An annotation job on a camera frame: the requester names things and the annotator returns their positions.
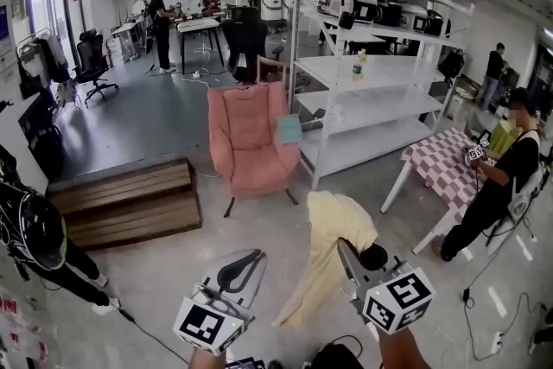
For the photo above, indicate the person's right leg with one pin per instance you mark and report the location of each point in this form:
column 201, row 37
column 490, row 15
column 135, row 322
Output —
column 337, row 358

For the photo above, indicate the small chest monitor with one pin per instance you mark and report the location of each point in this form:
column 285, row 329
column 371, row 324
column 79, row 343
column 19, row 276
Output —
column 244, row 364

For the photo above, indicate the white floor socket strip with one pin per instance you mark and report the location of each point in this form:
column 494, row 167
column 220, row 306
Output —
column 497, row 342

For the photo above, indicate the white rounded appliance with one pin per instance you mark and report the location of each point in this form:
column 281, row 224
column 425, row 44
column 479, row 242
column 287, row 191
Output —
column 363, row 2

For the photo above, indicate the pink cushioned armchair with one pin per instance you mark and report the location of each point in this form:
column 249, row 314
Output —
column 250, row 142

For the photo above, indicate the person's right forearm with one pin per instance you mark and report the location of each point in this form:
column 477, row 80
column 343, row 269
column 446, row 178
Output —
column 404, row 352

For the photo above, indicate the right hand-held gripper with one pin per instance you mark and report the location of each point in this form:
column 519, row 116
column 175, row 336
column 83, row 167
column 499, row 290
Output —
column 402, row 298

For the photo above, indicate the white folding table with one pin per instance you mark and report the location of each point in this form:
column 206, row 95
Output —
column 395, row 190

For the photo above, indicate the black power adapter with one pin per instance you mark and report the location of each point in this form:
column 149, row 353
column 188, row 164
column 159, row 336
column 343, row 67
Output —
column 467, row 295

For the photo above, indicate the white power strip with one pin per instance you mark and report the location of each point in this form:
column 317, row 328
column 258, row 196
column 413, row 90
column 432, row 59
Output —
column 195, row 74

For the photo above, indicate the black cabinet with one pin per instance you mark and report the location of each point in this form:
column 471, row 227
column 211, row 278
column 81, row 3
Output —
column 43, row 138

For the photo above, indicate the light wooden chair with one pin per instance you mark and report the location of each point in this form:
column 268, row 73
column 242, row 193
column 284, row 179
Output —
column 276, row 71

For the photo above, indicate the white black-trimmed cabinet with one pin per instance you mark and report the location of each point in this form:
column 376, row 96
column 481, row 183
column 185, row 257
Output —
column 272, row 6
column 288, row 6

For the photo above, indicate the person's left forearm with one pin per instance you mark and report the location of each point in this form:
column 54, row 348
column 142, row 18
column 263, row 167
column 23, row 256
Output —
column 206, row 360

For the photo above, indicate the black box appliance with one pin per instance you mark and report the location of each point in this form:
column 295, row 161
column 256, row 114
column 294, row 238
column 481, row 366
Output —
column 389, row 10
column 414, row 17
column 437, row 25

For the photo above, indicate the clothes rack with garments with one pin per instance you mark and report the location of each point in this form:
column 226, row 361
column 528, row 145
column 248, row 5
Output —
column 47, row 56

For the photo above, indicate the cardboard boxes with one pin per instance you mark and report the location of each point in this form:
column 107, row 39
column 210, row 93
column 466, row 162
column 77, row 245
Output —
column 114, row 52

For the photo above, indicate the blue wall poster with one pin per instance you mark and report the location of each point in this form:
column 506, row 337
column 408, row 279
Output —
column 3, row 22

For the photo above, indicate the green label bottle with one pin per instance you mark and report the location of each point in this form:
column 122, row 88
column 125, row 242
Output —
column 357, row 71

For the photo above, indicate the glass entrance door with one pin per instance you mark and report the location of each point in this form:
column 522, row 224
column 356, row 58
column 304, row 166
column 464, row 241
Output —
column 56, row 21

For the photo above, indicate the pale yellow cloth garment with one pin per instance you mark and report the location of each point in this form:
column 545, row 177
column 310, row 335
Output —
column 332, row 229

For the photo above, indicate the white table with black legs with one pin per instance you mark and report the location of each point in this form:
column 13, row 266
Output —
column 196, row 25

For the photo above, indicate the teal card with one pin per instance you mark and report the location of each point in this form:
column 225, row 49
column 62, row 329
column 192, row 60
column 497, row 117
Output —
column 289, row 129

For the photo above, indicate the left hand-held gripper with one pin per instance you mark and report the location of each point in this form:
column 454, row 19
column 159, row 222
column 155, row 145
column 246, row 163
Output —
column 224, row 302

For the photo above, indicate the black mesh office chair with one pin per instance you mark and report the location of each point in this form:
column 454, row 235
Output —
column 91, row 60

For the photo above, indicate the black bag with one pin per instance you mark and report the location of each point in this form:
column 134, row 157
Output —
column 451, row 62

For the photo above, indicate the brown wooden steps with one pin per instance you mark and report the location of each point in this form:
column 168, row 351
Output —
column 129, row 207

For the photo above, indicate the large black office chair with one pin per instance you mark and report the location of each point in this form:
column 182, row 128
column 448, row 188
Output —
column 244, row 43

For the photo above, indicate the white metal shelf rack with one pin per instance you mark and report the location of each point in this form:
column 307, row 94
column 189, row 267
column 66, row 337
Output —
column 384, row 69

